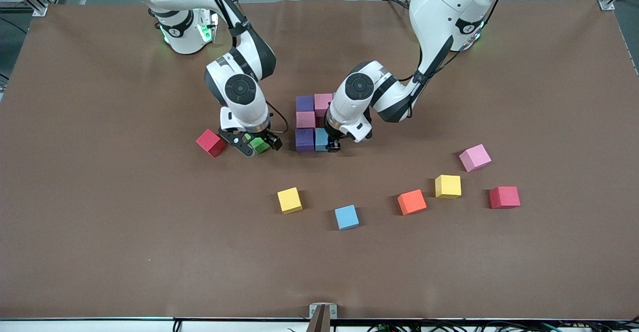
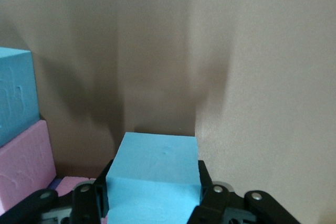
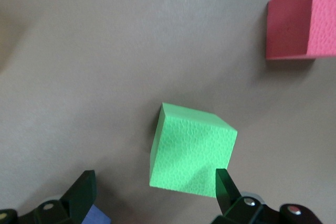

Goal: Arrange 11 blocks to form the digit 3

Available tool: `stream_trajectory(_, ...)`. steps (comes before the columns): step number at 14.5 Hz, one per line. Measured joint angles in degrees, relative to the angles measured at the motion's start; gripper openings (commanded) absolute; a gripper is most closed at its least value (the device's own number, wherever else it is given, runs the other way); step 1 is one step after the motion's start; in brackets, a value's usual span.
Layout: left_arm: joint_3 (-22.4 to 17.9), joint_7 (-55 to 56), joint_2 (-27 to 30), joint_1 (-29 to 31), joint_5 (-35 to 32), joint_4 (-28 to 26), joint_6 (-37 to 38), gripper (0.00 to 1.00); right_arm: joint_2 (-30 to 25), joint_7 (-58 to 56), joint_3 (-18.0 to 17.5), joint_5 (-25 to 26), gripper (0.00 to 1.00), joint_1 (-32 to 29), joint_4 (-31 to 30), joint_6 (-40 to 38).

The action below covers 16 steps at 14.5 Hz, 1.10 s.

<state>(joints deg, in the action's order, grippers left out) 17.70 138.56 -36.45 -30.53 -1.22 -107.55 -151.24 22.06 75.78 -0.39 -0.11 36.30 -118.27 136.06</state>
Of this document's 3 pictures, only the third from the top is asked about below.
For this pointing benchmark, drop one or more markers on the red foam cube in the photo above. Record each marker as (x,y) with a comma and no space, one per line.
(302,24)

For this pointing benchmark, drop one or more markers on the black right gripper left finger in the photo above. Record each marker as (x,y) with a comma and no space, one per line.
(76,203)

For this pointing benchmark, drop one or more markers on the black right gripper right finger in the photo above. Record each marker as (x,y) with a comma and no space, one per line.
(231,205)

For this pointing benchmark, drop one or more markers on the green foam cube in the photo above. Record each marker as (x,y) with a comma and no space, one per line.
(189,150)

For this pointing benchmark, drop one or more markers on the purple foam cube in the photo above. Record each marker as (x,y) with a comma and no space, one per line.
(98,215)

